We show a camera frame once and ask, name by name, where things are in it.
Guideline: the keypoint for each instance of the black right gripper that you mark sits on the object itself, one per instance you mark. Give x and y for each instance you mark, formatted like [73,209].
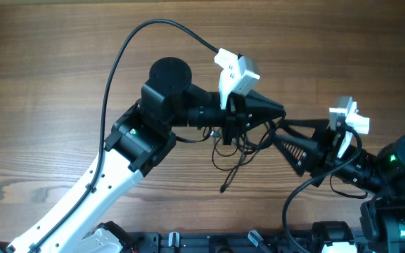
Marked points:
[323,138]

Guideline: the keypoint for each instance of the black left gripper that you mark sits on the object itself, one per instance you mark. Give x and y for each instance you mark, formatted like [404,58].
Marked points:
[254,105]

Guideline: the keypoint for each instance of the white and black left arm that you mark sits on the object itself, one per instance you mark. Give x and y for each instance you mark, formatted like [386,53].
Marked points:
[138,141]

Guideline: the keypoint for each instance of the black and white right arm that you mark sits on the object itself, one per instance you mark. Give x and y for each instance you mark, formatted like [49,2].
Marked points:
[382,179]

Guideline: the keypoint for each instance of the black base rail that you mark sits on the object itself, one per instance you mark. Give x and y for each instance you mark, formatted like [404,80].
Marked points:
[238,242]

